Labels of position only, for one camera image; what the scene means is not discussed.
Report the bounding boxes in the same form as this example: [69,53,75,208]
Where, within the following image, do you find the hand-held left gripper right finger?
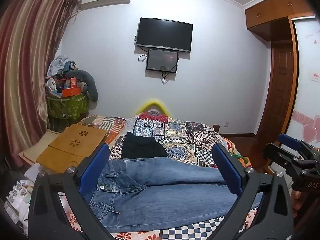
[211,142,294,240]

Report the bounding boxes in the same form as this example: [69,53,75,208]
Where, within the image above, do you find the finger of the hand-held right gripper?
[278,133,320,155]
[262,142,303,171]

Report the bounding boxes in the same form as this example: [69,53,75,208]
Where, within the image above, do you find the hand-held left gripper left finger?
[28,142,118,240]

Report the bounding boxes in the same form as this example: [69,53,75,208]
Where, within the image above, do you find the blue denim pants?
[87,156,263,233]

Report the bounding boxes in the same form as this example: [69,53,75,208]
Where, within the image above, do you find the person's right hand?
[291,189,305,218]

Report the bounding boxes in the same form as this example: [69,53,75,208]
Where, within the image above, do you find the colourful fleece blanket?
[222,136,251,168]

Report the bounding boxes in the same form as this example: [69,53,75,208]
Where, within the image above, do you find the bamboo lap desk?
[36,124,107,174]

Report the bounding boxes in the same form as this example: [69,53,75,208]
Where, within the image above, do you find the striped orange cloth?
[79,115,126,144]

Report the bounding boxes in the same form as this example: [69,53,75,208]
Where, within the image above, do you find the black garment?
[121,132,167,159]

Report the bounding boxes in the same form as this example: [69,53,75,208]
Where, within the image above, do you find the brown wooden door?
[256,40,296,138]

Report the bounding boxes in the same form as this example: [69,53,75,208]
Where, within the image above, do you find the patchwork printed bedspread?
[57,111,263,240]

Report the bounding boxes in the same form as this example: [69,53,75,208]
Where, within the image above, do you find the light wooden bedside table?
[19,130,61,166]

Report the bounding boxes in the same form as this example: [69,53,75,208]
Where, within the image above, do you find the orange box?
[62,87,82,98]

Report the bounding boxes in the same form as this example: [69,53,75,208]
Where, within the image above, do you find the pile of small white boxes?
[4,164,41,231]

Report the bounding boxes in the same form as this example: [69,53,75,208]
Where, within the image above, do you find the yellow hoop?
[135,100,170,117]

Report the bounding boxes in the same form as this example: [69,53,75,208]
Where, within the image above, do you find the dark bag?
[0,169,26,201]

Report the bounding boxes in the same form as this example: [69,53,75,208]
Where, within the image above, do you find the grey neck pillow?
[65,69,99,102]

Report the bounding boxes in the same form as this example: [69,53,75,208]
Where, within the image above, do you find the pile of clothes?
[47,55,79,78]

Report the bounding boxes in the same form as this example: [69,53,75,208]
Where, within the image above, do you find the striped red curtain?
[0,0,81,170]

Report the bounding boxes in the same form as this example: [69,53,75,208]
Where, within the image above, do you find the wooden overhead cabinet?
[244,0,316,42]

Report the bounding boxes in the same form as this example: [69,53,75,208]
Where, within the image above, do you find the small black wall monitor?
[146,48,179,73]

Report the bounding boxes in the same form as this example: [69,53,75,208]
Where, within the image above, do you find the black wall television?
[136,17,193,53]

